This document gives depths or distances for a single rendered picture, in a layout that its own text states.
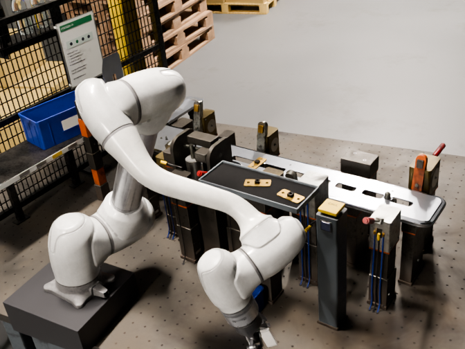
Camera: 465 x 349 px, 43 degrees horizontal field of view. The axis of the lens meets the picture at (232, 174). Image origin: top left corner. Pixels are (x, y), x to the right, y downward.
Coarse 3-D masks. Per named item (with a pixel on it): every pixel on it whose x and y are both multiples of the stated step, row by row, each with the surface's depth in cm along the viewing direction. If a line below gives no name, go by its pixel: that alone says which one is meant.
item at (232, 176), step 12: (216, 168) 198; (228, 168) 197; (240, 168) 196; (204, 180) 192; (216, 180) 191; (228, 180) 191; (240, 180) 190; (276, 180) 188; (288, 180) 187; (252, 192) 183; (264, 192) 183; (276, 192) 182; (300, 192) 181; (312, 192) 180; (288, 204) 176
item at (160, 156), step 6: (156, 156) 227; (162, 156) 227; (156, 162) 228; (168, 198) 234; (168, 204) 239; (168, 210) 238; (168, 216) 242; (174, 216) 240; (168, 222) 242; (174, 222) 241; (174, 228) 243; (168, 234) 244; (174, 234) 243
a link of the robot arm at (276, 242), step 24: (120, 144) 150; (144, 168) 150; (168, 192) 150; (192, 192) 149; (216, 192) 150; (240, 216) 149; (264, 216) 148; (288, 216) 151; (240, 240) 150; (264, 240) 144; (288, 240) 145; (264, 264) 143; (288, 264) 148
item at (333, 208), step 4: (328, 200) 176; (332, 200) 175; (324, 204) 174; (328, 204) 174; (332, 204) 174; (336, 204) 173; (340, 204) 173; (344, 204) 173; (320, 208) 172; (324, 208) 172; (328, 208) 172; (332, 208) 172; (336, 208) 172; (340, 208) 172; (320, 212) 173; (324, 212) 172; (328, 212) 171; (332, 212) 170; (336, 212) 170
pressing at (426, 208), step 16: (176, 128) 263; (160, 144) 251; (272, 160) 231; (288, 160) 230; (336, 176) 217; (352, 176) 216; (336, 192) 208; (352, 192) 207; (384, 192) 205; (400, 192) 204; (416, 192) 203; (368, 208) 197; (416, 208) 195; (432, 208) 194; (416, 224) 189; (432, 224) 188
